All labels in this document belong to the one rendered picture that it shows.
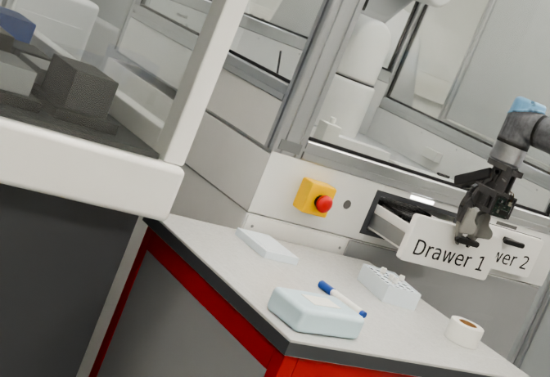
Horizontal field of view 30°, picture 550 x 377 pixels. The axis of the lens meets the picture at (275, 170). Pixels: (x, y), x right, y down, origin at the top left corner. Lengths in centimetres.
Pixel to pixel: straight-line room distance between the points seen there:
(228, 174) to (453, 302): 74
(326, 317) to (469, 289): 109
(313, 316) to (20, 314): 55
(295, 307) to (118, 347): 55
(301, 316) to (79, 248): 45
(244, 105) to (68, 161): 71
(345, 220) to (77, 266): 75
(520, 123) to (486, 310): 69
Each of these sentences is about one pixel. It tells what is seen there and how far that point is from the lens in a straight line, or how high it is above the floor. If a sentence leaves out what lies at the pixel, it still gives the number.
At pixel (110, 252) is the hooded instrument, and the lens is 194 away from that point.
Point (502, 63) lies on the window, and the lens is 258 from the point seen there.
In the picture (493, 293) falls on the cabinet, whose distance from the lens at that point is 283.
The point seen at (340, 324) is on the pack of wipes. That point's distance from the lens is 175.
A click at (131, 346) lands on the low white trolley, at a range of 210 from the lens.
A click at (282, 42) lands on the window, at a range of 235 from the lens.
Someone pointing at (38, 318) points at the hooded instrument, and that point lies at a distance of 195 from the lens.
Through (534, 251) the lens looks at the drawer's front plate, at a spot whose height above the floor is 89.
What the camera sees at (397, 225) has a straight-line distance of 239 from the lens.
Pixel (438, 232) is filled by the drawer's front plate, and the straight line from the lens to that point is 238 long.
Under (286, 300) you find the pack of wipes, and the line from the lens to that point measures 172.
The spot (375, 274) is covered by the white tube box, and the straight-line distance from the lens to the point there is 219.
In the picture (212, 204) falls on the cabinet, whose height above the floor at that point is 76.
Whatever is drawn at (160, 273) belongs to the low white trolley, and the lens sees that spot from 205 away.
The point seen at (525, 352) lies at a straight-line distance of 440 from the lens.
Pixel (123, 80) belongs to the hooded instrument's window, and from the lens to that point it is 176.
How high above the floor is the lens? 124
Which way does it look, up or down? 9 degrees down
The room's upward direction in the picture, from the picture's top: 22 degrees clockwise
